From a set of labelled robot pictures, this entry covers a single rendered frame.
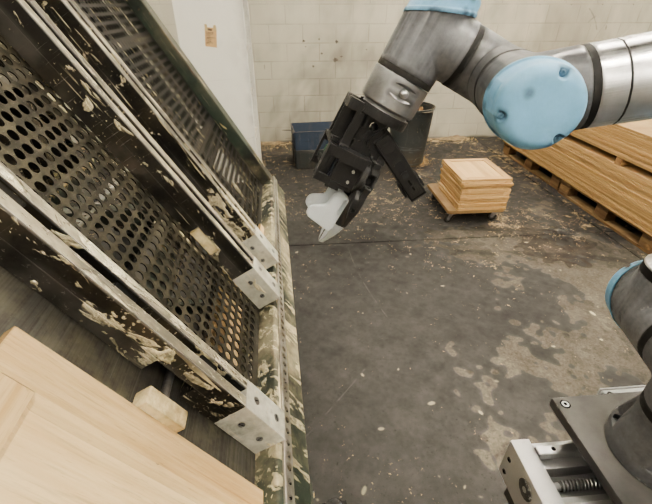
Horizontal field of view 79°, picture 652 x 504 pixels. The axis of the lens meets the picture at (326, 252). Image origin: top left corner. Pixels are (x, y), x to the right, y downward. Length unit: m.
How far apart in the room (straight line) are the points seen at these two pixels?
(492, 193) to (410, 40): 3.12
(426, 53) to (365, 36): 4.99
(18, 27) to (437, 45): 0.75
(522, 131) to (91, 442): 0.57
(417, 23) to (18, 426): 0.60
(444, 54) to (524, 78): 0.15
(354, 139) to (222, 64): 3.57
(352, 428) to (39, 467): 1.55
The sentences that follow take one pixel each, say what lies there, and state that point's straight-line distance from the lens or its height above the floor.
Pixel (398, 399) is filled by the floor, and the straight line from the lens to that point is 2.07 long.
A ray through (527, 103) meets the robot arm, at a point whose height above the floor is 1.55.
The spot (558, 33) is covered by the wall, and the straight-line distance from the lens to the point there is 6.39.
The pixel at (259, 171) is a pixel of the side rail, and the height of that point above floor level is 0.95.
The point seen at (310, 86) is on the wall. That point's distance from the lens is 5.49.
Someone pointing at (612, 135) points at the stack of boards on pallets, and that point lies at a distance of 4.15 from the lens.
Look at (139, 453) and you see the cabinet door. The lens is 0.62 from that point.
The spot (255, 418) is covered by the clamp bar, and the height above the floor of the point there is 0.99.
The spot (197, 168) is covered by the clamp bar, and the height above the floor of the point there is 1.24.
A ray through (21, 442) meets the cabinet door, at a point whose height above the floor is 1.25.
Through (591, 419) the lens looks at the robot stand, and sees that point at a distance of 0.83.
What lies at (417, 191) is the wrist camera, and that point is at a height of 1.39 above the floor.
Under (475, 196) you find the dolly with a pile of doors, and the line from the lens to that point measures 3.54.
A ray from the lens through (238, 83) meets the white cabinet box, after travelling 4.09.
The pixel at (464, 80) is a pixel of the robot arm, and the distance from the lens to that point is 0.53.
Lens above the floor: 1.62
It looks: 32 degrees down
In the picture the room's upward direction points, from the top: straight up
